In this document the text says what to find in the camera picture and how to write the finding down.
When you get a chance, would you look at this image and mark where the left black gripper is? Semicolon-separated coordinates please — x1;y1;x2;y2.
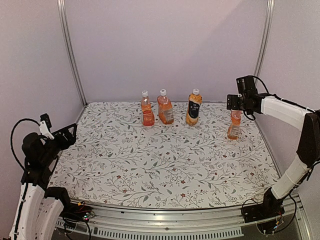
39;123;77;166

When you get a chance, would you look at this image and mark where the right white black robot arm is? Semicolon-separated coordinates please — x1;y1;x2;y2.
226;92;320;222

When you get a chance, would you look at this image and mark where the black-label orange drink bottle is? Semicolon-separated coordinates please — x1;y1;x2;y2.
186;88;203;126

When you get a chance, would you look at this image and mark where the orange grey-label tea bottle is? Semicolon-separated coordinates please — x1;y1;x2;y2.
157;89;174;125

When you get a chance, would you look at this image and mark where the slim red-label tea bottle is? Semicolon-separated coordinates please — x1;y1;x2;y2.
140;90;155;127

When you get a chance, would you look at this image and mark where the right black braided cable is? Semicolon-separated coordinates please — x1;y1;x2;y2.
252;75;276;97

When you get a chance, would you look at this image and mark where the left aluminium frame post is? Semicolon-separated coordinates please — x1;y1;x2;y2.
57;0;88;107

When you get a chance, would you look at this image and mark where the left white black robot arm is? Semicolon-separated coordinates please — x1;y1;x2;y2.
8;120;77;240

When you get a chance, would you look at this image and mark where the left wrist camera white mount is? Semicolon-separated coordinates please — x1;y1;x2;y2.
39;113;54;140

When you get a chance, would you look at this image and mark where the wide orange tea bottle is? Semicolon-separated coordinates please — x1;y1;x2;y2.
227;110;242;140

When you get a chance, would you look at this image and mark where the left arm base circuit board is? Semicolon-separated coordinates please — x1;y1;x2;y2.
60;201;95;223

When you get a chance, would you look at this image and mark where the black braided cable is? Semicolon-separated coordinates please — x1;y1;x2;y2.
10;118;41;171
252;75;276;97

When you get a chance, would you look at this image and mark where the right aluminium frame post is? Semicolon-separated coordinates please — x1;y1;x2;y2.
253;0;275;77

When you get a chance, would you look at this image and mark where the aluminium frame post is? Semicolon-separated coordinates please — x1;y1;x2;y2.
253;0;275;77
57;0;88;107

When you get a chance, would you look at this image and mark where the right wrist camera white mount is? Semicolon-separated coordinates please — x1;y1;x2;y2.
236;75;258;95

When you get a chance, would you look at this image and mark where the front aluminium rail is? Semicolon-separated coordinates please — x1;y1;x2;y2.
52;195;312;240

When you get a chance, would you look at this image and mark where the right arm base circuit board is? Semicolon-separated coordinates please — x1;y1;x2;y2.
256;212;284;235

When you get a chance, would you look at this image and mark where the left black braided cable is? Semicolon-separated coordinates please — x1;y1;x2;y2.
10;118;41;171

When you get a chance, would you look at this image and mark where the floral patterned table mat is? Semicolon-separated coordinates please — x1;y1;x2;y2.
49;102;279;209

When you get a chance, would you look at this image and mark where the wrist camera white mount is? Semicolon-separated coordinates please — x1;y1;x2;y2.
236;75;258;95
39;113;54;140

